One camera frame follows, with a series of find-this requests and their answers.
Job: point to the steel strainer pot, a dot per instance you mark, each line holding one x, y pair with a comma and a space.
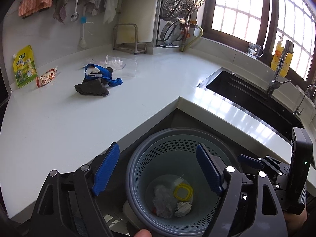
174, 30

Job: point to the grey perforated trash bin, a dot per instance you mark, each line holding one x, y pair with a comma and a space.
168, 158

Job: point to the perforated steel steamer plate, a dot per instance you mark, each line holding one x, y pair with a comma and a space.
185, 1

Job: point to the grey purple hanging rag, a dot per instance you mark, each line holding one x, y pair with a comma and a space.
60, 11

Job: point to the window frame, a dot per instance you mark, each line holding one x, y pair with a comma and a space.
237, 23

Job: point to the operator thumb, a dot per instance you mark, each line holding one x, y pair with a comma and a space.
143, 233

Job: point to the clear plastic container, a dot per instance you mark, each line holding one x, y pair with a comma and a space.
122, 67

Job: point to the glass mug on sill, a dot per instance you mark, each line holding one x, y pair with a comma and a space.
255, 51

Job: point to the chrome kitchen faucet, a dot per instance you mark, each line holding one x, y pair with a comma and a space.
275, 83

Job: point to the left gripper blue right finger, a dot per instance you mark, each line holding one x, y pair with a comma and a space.
212, 167

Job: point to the metal hanging ladle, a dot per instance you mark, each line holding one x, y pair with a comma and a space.
75, 15

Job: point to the white hanging cloth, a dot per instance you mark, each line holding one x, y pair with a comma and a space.
110, 10

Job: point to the dark grey cloth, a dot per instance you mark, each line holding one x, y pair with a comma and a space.
95, 83

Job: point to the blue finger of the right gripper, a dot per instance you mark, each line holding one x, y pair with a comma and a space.
249, 161

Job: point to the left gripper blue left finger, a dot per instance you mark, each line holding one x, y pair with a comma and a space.
105, 165

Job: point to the white paper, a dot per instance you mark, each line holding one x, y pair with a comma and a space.
182, 209

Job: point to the grey hanging cloth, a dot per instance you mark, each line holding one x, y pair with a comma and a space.
92, 6

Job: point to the metal cutting board stand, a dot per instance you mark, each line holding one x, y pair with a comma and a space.
126, 39

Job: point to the clear plastic bag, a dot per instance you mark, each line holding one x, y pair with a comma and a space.
164, 202

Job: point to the red white snack wrapper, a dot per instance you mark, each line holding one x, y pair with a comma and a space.
46, 77

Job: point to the pink checkered dishcloth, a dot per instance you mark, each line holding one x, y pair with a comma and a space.
28, 7

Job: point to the yellow green refill pouch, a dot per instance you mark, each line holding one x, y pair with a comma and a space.
24, 66

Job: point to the black kitchen sink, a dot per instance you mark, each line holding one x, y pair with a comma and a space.
253, 101

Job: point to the white blue bottle brush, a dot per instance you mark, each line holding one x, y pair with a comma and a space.
83, 20

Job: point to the yellow detergent bottle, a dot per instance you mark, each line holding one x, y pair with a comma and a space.
275, 58

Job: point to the white cutting board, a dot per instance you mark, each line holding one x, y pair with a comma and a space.
142, 13

